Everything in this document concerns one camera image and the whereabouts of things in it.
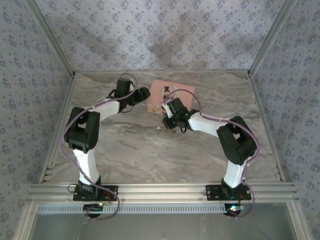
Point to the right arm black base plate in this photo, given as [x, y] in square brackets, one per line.
[212, 193]

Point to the pink wedding cartoon tin box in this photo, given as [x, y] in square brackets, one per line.
[156, 97]

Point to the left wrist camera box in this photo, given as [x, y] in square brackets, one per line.
[124, 87]

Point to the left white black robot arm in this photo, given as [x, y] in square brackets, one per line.
[85, 162]

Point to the wide aluminium mounting rail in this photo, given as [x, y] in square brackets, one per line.
[162, 192]

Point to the aluminium side rail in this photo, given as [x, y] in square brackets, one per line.
[265, 120]
[60, 122]

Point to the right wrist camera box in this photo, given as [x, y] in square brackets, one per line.
[167, 111]

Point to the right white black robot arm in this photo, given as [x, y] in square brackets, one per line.
[235, 172]

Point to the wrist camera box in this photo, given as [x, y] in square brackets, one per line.
[124, 87]
[167, 111]

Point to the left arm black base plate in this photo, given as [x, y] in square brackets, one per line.
[110, 193]

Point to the aluminium frame post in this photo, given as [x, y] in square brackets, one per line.
[52, 40]
[272, 37]

